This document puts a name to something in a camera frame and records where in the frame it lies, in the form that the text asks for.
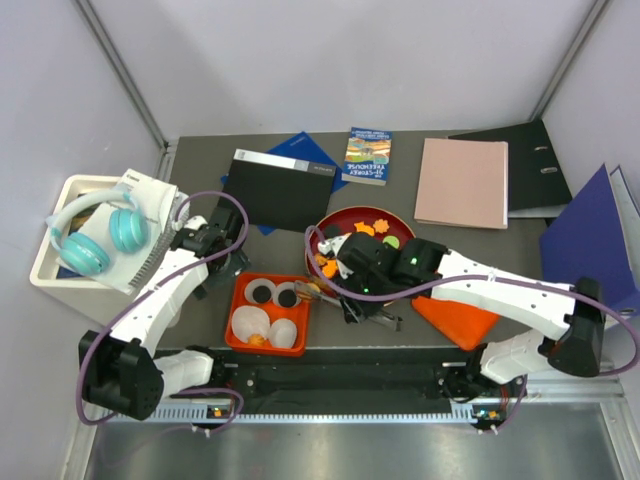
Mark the teal headphones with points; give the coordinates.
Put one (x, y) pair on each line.
(95, 225)

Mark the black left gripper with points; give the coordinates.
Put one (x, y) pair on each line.
(237, 263)

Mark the white spiral manual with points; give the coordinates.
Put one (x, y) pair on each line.
(158, 200)

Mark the green macaron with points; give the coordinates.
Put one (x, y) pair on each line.
(392, 241)

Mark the colourful paperback book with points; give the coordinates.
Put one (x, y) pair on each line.
(367, 156)

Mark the white paper cup bottom-left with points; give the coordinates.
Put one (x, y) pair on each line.
(248, 320)

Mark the black cookie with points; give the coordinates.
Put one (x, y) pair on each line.
(261, 294)
(287, 298)
(332, 230)

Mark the orange swirl cookie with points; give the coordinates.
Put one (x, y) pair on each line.
(256, 340)

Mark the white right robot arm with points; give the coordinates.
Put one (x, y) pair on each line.
(565, 328)

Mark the blue ring binder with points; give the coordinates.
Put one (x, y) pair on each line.
(597, 236)

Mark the orange cookie box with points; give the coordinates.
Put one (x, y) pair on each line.
(300, 315)

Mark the orange box lid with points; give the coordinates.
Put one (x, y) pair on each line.
(464, 325)

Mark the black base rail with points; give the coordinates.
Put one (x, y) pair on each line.
(352, 380)

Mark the orange fish cookie top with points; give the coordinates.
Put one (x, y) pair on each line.
(362, 227)

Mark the white paper cup bottom-right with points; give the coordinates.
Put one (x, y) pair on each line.
(282, 333)

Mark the orange fish cookie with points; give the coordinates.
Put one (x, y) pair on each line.
(330, 269)
(362, 227)

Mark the grey cable duct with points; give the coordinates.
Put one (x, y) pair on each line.
(219, 412)

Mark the white paper cup top-right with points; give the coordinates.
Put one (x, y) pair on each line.
(285, 286)

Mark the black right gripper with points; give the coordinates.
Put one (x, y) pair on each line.
(353, 311)

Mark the black notebook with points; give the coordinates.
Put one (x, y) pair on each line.
(280, 192)

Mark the red round tray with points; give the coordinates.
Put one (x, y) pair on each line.
(340, 220)

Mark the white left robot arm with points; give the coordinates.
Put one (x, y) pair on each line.
(119, 368)

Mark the orange flower cookie top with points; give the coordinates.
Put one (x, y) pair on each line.
(381, 226)

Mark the white storage bin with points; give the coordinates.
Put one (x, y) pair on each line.
(83, 294)

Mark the black ring binder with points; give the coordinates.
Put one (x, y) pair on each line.
(536, 184)

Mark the pink folder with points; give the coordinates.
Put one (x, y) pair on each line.
(463, 183)

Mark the metal tongs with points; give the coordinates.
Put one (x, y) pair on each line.
(382, 317)

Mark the white paper cup top-left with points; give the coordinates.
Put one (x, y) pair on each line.
(256, 282)

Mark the orange fish cookie bottom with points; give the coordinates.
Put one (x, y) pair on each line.
(330, 269)

